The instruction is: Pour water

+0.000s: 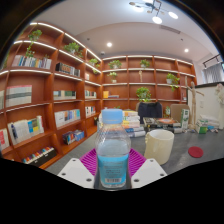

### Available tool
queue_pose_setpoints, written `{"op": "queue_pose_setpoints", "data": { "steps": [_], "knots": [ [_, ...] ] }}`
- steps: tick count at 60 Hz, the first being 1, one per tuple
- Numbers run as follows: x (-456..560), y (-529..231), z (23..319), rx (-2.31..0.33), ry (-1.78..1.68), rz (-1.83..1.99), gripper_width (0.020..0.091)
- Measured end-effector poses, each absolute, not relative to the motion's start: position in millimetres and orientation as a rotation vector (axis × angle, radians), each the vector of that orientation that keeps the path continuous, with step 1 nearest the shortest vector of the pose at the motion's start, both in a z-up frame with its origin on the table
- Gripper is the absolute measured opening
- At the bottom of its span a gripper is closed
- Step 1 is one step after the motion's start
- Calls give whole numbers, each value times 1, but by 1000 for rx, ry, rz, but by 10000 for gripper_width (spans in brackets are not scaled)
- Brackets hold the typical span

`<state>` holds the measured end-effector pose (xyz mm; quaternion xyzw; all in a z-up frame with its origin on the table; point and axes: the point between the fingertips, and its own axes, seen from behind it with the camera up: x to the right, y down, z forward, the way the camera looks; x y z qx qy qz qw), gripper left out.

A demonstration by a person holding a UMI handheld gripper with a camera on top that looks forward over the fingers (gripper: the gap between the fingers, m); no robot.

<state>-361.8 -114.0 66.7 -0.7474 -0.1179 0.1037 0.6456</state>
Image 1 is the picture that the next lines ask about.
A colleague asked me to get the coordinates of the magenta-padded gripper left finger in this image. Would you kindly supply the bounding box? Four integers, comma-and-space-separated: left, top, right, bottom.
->
56, 147, 100, 191

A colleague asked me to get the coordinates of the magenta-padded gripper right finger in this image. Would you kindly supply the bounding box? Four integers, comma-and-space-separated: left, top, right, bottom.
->
128, 147, 168, 190

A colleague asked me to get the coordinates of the clear blue-capped water bottle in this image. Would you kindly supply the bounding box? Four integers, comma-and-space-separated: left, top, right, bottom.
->
94, 108, 132, 190

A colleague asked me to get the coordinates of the cream white cup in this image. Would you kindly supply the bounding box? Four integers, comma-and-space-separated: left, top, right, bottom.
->
143, 129, 175, 166

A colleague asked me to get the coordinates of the grey-spined thick book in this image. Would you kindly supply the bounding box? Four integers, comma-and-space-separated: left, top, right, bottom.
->
128, 130, 147, 139

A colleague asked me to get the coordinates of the blue-spined book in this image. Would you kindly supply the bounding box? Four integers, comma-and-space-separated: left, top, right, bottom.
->
124, 126, 145, 133

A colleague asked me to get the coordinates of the flat round red coaster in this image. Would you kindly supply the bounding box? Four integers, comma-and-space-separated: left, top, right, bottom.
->
187, 146, 204, 159

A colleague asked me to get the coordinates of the black book orange print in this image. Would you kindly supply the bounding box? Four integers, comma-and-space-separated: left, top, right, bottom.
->
143, 117, 181, 126

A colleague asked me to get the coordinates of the dark office chair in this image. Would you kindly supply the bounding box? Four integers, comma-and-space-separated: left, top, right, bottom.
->
136, 101, 164, 125

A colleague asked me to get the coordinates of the white green carton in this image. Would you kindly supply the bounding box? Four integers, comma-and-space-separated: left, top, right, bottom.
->
180, 108, 190, 130

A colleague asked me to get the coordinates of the green white box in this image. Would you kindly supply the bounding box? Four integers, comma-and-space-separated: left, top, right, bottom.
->
195, 122, 208, 135

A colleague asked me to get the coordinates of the tan chair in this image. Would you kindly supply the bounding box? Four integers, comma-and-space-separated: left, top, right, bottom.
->
170, 103, 190, 124

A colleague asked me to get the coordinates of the white vase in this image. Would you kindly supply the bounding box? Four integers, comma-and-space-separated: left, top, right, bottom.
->
218, 106, 224, 130

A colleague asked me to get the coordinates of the white desk partition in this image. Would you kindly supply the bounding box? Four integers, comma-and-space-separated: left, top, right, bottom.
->
187, 82, 224, 132

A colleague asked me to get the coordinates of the wooden shelf unit with books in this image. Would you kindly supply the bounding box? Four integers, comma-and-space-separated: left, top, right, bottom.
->
0, 21, 198, 170

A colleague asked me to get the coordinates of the pink white flower bouquet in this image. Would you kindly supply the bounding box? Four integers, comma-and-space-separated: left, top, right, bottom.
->
214, 83, 224, 108

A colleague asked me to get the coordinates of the grey curtain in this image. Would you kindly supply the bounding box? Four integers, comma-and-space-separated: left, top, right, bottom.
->
203, 63, 224, 84

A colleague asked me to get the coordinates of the black ceiling track light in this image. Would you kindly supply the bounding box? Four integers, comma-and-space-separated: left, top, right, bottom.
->
202, 54, 223, 69

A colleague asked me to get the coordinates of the ceiling air vent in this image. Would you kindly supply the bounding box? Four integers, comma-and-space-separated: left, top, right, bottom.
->
159, 24, 183, 35

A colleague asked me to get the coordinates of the multi-bulb ceiling lamp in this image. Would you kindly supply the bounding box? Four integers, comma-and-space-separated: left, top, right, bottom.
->
128, 0, 179, 25

